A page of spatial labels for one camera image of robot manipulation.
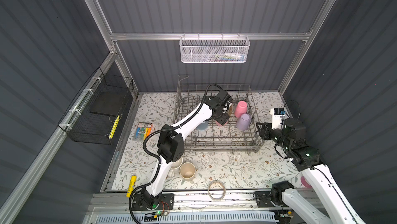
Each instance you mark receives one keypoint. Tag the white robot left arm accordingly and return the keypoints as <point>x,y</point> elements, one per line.
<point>214,105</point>

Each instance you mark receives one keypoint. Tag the white ceramic mug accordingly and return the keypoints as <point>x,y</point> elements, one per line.
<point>174,170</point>

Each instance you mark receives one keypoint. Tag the black wire wall basket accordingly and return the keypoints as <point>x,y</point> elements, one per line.
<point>91,119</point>

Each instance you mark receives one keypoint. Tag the items in white basket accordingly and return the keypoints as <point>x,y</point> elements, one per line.
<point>228,57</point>

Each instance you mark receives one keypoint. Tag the yellow marker on table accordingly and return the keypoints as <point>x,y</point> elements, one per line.
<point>131,186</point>

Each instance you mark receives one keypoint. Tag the beige cup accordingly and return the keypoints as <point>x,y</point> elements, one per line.
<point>187,171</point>

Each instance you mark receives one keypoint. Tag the purple cup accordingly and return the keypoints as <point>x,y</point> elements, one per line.
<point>243,122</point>

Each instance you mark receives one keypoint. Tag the blue glass tumbler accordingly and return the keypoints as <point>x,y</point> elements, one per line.
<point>203,126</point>

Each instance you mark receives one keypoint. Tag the coloured marker pack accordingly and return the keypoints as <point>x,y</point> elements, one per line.
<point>142,131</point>

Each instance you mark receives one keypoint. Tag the white mesh wall basket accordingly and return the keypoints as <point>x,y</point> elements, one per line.
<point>194,49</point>

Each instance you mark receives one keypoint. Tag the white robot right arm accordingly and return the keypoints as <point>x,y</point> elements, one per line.
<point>290,135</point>

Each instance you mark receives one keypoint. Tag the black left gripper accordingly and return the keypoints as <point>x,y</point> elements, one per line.
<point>225,117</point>

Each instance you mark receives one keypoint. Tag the yellow marker in basket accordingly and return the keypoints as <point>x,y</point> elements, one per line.
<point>114,127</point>

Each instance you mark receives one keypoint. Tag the yellow glass tumbler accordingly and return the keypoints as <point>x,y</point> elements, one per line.
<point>230,109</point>

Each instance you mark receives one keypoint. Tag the clear tape roll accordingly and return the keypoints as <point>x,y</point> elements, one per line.
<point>216,190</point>

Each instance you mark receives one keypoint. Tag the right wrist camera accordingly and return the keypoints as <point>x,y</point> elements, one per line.
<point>278,115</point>

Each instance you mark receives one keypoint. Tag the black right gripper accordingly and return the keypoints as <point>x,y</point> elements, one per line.
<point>265,126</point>

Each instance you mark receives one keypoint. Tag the pink cup front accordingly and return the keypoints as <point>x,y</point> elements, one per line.
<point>241,108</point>

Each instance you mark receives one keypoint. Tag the grey wire dish rack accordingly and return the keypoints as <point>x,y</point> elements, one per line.
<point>218,138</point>

